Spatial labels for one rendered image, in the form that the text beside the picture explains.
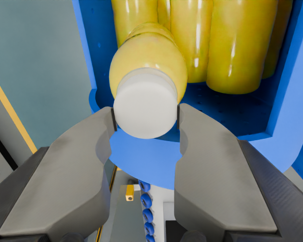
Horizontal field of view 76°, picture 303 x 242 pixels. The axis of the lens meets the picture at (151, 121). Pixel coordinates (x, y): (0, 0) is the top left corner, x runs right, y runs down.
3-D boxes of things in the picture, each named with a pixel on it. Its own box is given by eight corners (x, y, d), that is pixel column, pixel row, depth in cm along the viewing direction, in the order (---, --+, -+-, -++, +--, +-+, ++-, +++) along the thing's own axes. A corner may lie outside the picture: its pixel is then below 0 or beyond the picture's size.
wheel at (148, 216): (149, 226, 64) (154, 223, 65) (148, 218, 61) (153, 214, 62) (141, 216, 67) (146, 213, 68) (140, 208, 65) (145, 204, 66)
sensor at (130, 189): (128, 189, 68) (126, 201, 64) (127, 184, 67) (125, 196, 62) (150, 189, 68) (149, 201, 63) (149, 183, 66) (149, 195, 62)
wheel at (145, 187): (146, 196, 56) (151, 192, 57) (145, 185, 54) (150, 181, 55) (137, 186, 59) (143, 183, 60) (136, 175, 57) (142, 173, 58)
